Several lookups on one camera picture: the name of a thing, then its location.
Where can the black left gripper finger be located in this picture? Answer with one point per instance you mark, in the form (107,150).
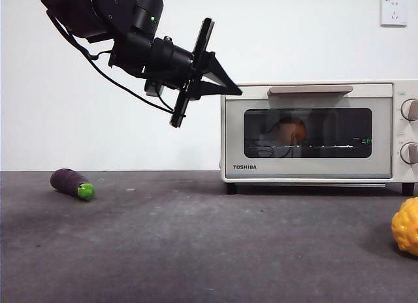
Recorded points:
(218,72)
(215,90)

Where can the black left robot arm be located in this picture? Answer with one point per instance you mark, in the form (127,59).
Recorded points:
(130,51)

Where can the large round oven knob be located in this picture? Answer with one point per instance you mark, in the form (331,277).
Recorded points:
(408,110)
(408,153)

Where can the cream Toshiba toaster oven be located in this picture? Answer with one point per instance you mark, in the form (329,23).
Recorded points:
(396,172)

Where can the purple toy eggplant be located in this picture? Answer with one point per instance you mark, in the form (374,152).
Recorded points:
(65,183)

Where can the bumpy yellow toy squash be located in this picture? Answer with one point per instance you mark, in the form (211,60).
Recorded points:
(405,229)

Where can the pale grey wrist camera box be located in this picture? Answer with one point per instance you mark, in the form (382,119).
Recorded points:
(151,89)

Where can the white wall socket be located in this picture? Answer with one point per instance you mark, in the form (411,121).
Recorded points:
(393,12)

